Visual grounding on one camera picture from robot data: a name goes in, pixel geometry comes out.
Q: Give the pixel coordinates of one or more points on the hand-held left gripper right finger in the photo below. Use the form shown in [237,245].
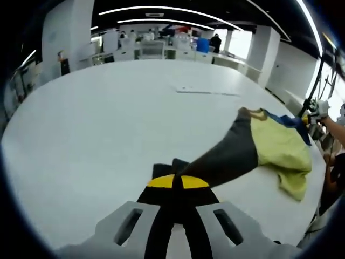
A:
[199,205]

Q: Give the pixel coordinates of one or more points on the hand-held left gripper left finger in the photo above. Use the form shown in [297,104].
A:
[159,210]

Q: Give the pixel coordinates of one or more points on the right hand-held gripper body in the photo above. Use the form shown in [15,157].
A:
[322,110]

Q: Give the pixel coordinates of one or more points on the yellow grey blue garment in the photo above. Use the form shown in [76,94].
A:
[280,145]

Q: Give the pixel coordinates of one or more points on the white square pillar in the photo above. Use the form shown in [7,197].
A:
[262,54]

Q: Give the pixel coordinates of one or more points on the straight ceiling light strip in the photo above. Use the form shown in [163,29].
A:
[310,24]

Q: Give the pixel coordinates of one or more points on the white flat table strip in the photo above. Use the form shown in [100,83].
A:
[207,91]

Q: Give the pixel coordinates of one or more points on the blue barrel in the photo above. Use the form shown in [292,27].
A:
[202,45]

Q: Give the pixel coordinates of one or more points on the white counter cabinets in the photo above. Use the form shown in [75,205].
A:
[161,52]

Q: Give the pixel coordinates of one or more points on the black bin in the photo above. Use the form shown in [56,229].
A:
[65,67]

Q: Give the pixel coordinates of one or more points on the short curved ceiling light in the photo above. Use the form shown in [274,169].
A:
[161,20]

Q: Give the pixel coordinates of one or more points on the long curved ceiling light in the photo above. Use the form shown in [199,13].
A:
[167,8]

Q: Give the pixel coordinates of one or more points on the wide white pillar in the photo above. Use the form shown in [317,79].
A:
[70,32]

